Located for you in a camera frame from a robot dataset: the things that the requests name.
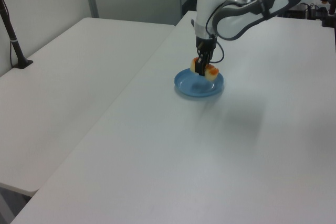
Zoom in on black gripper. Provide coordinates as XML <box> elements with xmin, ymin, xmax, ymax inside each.
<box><xmin>195</xmin><ymin>34</ymin><xmax>218</xmax><ymax>77</ymax></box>

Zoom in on bread with orange topping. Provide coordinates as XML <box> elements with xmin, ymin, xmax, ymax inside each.
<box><xmin>189</xmin><ymin>56</ymin><xmax>221</xmax><ymax>82</ymax></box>

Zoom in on blue round plate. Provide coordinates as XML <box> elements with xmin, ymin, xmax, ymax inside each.
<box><xmin>174</xmin><ymin>67</ymin><xmax>226</xmax><ymax>98</ymax></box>

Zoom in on black electronics box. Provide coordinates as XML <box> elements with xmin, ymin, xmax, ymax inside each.
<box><xmin>284</xmin><ymin>2</ymin><xmax>311</xmax><ymax>20</ymax></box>

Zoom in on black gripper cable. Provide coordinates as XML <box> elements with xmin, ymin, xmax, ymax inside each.
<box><xmin>205</xmin><ymin>0</ymin><xmax>226</xmax><ymax>64</ymax></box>

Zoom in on black clamp mount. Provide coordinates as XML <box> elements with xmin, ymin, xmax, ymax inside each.
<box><xmin>321</xmin><ymin>13</ymin><xmax>336</xmax><ymax>28</ymax></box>

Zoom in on black camera stand pole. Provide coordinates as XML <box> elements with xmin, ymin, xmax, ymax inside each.
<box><xmin>0</xmin><ymin>0</ymin><xmax>34</xmax><ymax>70</ymax></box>

